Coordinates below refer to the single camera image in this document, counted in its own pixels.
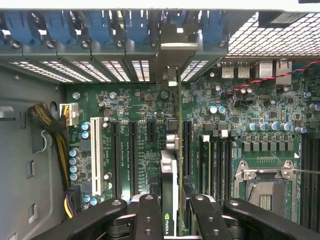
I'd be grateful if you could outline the long black expansion slot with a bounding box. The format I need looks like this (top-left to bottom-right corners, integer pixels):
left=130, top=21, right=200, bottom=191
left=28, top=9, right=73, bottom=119
left=128, top=120, right=139, bottom=199
left=183, top=120, right=193, bottom=178
left=110, top=120, right=123, bottom=200

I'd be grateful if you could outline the red black twisted wire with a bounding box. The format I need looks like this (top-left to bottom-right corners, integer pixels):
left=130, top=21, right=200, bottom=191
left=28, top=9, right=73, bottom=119
left=226, top=58, right=320, bottom=97

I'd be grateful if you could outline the short black expansion slot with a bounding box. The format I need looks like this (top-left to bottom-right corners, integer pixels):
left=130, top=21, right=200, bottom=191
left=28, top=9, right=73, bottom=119
left=146, top=121, right=158, bottom=144

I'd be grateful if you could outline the blue card retainer clip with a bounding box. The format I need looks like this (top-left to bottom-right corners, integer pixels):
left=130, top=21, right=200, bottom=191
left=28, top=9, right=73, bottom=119
left=4, top=11, right=35, bottom=46
left=86, top=11, right=115, bottom=45
left=45, top=11, right=75, bottom=46
left=125, top=11, right=152, bottom=45
left=201, top=11, right=224, bottom=45

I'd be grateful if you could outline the thin metal locking lever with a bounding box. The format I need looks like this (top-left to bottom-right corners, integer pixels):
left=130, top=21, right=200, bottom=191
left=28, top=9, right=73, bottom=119
left=234, top=169, right=320, bottom=175

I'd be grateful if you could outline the sleeved power cable bundle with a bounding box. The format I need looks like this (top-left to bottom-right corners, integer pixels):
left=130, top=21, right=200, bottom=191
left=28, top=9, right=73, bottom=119
left=26, top=101, right=80, bottom=221

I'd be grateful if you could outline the CPU socket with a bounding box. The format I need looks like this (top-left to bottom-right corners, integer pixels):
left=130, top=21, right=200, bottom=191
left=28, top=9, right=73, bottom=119
left=233, top=159, right=295, bottom=219

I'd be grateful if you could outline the open black PC case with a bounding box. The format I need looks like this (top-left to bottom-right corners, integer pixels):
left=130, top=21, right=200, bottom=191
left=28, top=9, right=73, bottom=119
left=0, top=8, right=320, bottom=240

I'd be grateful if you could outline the white expansion slot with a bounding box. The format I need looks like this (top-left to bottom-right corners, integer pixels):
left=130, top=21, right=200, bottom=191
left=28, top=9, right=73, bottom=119
left=89, top=116, right=104, bottom=196

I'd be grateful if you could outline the black RAM slot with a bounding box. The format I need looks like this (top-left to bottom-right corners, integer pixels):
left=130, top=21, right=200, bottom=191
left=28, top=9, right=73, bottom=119
left=308, top=134, right=318, bottom=225
left=211, top=136, right=220, bottom=201
left=224, top=136, right=234, bottom=202
left=316, top=134, right=320, bottom=225
left=301, top=134, right=310, bottom=223
left=218, top=136, right=227, bottom=201

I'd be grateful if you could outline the green motherboard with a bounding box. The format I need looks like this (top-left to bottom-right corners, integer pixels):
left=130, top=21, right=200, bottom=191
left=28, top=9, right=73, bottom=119
left=65, top=58, right=320, bottom=226

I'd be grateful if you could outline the perforated metal slot cover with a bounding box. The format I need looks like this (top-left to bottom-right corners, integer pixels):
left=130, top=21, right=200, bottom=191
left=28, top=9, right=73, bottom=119
left=39, top=60, right=94, bottom=83
left=8, top=60, right=74, bottom=84
left=70, top=60, right=113, bottom=83
left=100, top=60, right=131, bottom=83
left=130, top=60, right=151, bottom=83
left=179, top=60, right=210, bottom=83

